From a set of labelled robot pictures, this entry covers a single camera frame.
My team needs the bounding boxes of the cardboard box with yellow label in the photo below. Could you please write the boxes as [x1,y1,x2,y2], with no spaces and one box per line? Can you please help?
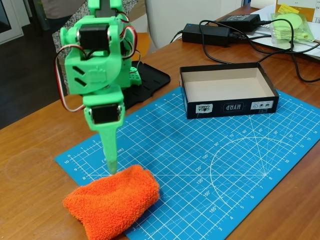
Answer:
[276,0,320,23]

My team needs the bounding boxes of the orange terry cloth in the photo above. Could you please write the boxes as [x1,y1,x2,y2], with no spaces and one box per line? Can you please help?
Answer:
[62,164,161,240]

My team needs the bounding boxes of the flat black power adapter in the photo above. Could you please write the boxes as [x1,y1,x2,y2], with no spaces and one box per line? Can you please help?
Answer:
[218,13,262,33]

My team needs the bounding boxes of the long black power cable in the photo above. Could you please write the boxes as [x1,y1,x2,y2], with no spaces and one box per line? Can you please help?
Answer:
[199,18,320,83]

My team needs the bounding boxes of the blue cutting mat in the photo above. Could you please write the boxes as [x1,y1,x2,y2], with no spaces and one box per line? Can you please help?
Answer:
[54,86,320,240]

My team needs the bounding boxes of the black cardboard box tray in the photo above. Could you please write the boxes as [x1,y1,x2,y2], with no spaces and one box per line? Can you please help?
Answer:
[179,61,280,120]

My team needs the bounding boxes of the plastic bag with green parts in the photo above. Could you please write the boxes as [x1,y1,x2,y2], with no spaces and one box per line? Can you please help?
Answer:
[270,12,316,46]

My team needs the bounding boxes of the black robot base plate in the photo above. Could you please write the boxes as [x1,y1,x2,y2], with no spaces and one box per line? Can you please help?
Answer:
[122,60,172,111]

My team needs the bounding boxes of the large black power adapter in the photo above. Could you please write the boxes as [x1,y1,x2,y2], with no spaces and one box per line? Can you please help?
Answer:
[181,23,231,48]

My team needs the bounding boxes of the white paper sheets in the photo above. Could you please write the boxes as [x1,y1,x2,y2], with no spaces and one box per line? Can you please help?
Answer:
[249,19,320,60]

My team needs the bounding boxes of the white door frame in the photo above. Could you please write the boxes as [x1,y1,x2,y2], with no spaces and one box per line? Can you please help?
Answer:
[0,0,25,46]

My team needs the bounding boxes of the red white black servo wire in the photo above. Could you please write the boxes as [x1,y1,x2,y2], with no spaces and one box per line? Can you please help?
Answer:
[54,24,138,113]

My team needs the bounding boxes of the person in speckled garment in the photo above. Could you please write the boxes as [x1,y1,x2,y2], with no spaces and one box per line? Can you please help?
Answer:
[41,0,147,97]

